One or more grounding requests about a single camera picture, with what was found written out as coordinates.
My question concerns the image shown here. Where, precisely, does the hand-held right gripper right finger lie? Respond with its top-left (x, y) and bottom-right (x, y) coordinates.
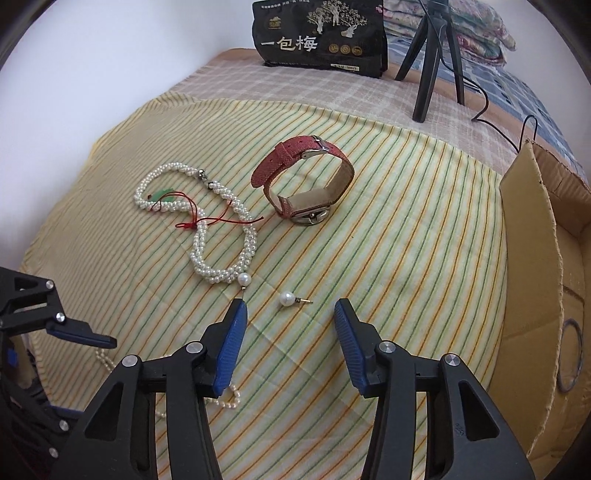
top-left (333, 298), bottom-right (536, 480)

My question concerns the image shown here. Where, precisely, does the white pearl bead necklace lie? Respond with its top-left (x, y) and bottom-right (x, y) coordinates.
top-left (133, 161), bottom-right (258, 301)

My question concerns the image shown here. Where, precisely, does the cardboard box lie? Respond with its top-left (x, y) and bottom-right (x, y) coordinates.
top-left (499, 138), bottom-right (591, 462)

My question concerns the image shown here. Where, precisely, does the thin metal bangle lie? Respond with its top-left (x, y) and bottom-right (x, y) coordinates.
top-left (556, 318), bottom-right (585, 394)

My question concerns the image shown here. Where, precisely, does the black cable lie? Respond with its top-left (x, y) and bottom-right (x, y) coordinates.
top-left (462, 76), bottom-right (539, 153)

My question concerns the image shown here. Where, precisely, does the black tripod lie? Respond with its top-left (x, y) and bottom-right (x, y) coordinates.
top-left (394, 0), bottom-right (465, 123)

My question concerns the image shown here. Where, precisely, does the yellow striped cloth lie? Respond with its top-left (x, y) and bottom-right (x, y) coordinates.
top-left (18, 90), bottom-right (511, 480)

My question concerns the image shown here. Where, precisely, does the beige checkered blanket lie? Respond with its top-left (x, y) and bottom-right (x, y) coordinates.
top-left (203, 48), bottom-right (527, 176)

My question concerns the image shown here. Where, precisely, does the red strap wristwatch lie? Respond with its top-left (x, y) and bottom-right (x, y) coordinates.
top-left (250, 135), bottom-right (355, 227)

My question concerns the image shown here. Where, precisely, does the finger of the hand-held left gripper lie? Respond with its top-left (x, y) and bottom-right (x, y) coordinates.
top-left (0, 267), bottom-right (118, 352)
top-left (0, 369), bottom-right (75, 480)

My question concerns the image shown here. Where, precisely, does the thin small pearl strand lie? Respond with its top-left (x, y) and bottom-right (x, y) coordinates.
top-left (96, 348), bottom-right (242, 421)

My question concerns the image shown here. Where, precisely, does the green jade pendant red cord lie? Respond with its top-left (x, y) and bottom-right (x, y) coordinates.
top-left (147, 186), bottom-right (258, 232)

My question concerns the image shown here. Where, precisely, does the stack of folded floral quilts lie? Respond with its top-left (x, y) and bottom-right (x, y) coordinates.
top-left (383, 0), bottom-right (516, 63)

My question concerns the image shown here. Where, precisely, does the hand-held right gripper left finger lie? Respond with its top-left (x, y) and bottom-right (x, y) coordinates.
top-left (60, 298), bottom-right (250, 480)

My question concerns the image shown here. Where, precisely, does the black snack bag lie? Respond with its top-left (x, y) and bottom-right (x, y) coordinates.
top-left (252, 0), bottom-right (387, 78)

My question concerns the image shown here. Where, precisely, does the blue patterned bedsheet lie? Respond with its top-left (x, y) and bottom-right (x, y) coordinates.
top-left (462, 60), bottom-right (583, 178)

